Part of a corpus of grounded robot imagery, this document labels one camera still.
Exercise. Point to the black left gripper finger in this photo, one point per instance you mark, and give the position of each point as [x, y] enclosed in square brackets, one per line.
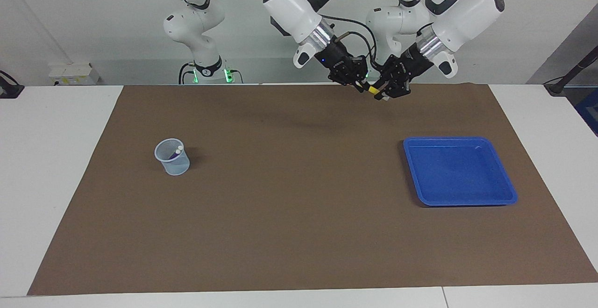
[401, 88]
[387, 79]

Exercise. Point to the black clamp mount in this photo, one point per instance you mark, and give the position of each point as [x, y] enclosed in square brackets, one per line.
[9, 88]

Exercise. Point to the brown table mat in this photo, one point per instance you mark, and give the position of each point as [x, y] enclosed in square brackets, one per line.
[299, 205]

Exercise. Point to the blue plastic tray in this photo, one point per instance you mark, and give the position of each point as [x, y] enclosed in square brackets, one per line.
[462, 172]

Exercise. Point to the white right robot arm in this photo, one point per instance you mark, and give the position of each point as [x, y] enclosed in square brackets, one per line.
[294, 9]

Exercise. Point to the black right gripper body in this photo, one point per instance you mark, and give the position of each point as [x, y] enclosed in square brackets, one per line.
[336, 58]

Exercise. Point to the black stand pole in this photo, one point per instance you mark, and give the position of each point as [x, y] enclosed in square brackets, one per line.
[570, 72]

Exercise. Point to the white power strip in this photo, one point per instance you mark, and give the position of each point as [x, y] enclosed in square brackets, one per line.
[74, 74]

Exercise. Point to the translucent plastic cup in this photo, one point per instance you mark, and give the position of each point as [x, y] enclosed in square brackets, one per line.
[175, 165]

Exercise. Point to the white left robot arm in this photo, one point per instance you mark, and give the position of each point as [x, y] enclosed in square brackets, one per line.
[458, 9]

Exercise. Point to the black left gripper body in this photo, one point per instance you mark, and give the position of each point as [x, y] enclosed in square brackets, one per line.
[413, 62]

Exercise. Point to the purple pen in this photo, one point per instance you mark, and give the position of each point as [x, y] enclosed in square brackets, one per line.
[175, 154]

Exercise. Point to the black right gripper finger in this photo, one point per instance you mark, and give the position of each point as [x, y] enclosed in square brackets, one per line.
[343, 76]
[360, 72]

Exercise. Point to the yellow pen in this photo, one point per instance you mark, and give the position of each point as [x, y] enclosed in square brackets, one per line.
[373, 89]

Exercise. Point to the blue crate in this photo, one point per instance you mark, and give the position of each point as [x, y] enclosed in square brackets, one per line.
[589, 111]

